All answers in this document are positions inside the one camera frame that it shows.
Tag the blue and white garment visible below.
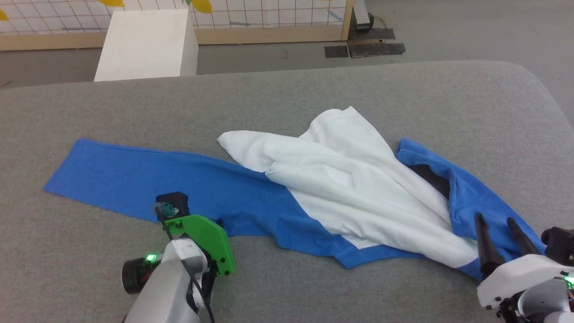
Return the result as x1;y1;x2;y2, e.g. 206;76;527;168
43;106;548;282

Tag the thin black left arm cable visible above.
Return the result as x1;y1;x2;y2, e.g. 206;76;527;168
158;214;216;323

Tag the white box pedestal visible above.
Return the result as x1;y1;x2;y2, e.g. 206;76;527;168
94;9;199;82

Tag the wooden framed grid panel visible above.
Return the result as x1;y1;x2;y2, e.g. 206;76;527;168
0;0;355;52

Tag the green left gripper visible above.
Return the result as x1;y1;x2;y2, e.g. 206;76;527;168
164;214;236;277

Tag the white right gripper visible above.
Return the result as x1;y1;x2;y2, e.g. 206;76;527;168
474;213;574;311

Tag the large black floor mat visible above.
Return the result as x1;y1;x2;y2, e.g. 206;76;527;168
348;28;407;58

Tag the grey black stand foot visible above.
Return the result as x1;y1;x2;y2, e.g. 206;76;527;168
352;0;375;32

